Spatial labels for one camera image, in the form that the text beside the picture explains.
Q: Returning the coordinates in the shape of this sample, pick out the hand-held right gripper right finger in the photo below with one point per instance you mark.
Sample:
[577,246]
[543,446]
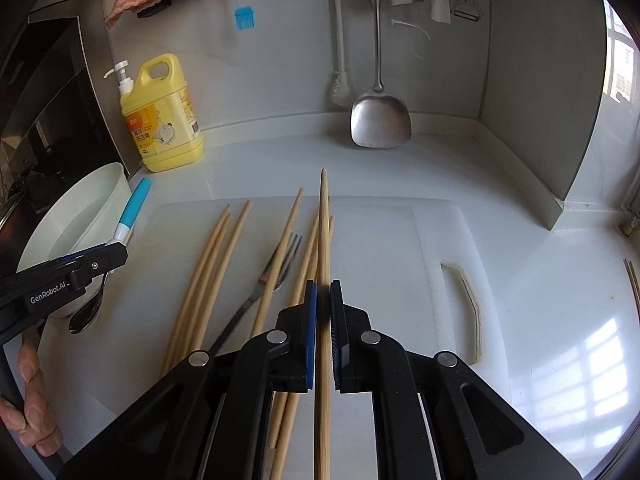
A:
[336,320]

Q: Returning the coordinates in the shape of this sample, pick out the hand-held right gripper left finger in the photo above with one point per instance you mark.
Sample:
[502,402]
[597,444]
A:
[311,320]

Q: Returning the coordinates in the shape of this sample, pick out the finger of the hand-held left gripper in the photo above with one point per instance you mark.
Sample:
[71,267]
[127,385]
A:
[105,259]
[80,256]

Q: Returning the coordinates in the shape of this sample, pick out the white bowl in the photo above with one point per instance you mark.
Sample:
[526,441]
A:
[75,210]

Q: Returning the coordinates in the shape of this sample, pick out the light bamboo chopstick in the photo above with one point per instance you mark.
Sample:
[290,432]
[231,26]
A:
[324,240]

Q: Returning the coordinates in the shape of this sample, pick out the pile of wooden chopsticks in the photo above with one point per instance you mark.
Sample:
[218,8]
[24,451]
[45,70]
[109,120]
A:
[200,290]

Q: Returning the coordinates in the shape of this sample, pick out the person's left hand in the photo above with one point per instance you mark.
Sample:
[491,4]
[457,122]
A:
[37,400]

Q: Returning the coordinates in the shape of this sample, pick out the metal fork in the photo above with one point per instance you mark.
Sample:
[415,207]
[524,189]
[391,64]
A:
[250,300]

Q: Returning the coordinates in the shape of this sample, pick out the white cutting board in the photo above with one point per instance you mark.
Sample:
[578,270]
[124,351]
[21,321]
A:
[380,260]

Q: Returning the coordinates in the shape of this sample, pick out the yellow dish soap bottle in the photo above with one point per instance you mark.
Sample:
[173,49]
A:
[165,130]

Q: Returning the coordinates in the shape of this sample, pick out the black range hood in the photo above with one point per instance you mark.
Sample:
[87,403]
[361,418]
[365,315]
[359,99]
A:
[50,85]

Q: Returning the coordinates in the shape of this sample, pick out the metal spatula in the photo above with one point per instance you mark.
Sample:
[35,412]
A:
[380,120]

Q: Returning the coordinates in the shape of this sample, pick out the white bottle brush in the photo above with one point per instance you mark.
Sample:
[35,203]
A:
[339,35]

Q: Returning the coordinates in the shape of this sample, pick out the chopsticks at right edge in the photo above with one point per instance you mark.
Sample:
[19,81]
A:
[632,280]

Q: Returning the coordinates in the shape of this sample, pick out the window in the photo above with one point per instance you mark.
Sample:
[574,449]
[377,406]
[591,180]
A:
[622,60]

